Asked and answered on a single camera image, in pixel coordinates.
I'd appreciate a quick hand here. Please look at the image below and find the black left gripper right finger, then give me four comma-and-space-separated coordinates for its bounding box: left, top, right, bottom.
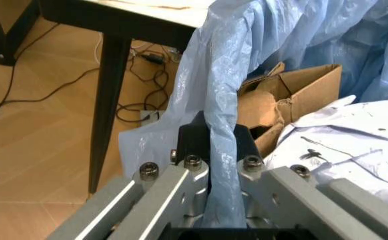
233, 124, 388, 240

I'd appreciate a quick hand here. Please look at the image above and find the white table with black legs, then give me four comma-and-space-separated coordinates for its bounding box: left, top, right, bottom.
35, 0, 215, 195

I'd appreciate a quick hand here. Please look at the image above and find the brown cardboard box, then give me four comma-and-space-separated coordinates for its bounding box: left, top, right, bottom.
236, 62, 344, 159

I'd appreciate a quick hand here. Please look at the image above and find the white plastic bag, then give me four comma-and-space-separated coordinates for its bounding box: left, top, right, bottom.
263, 94, 388, 226

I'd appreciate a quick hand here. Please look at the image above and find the black floor cable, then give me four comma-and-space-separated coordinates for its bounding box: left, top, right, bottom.
0, 22, 104, 213

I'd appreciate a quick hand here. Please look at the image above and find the blue plastic trash bag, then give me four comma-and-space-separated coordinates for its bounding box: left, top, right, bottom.
118, 0, 388, 229

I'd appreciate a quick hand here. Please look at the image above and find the white cable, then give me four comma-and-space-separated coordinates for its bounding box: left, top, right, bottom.
91, 32, 107, 65

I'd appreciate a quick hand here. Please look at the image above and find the black power adapter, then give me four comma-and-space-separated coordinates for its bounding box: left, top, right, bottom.
141, 51, 165, 65

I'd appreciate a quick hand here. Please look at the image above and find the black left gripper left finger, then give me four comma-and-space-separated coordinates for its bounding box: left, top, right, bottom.
48, 111, 213, 240

